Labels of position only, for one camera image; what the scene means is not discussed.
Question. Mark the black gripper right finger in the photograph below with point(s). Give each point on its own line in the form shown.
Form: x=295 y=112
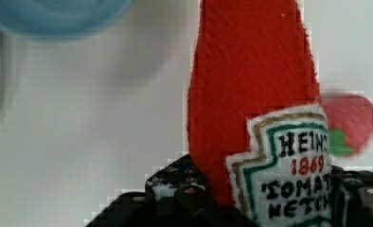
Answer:
x=352 y=198

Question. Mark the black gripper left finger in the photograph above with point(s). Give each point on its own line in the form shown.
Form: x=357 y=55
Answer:
x=177 y=195

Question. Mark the plush red ketchup bottle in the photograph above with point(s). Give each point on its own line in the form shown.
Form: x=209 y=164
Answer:
x=256 y=128

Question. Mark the blue bowl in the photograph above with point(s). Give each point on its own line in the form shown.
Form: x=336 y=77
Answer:
x=59 y=19

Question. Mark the plush red strawberry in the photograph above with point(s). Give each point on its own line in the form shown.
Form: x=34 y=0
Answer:
x=350 y=119

